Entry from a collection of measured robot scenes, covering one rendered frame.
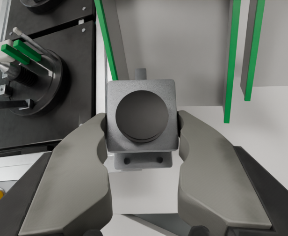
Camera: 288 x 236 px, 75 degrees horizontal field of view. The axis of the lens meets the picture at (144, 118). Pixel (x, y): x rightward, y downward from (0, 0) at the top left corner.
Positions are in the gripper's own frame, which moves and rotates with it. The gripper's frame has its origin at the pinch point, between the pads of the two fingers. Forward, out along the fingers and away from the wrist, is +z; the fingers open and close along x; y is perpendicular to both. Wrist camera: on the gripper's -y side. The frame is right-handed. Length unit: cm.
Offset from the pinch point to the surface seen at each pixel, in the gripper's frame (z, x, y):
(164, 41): 12.8, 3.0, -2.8
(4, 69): 20.2, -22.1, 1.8
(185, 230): 51, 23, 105
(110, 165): 11.5, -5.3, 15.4
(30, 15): 40.4, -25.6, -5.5
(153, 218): 59, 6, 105
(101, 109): 18.8, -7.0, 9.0
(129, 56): 14.2, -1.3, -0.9
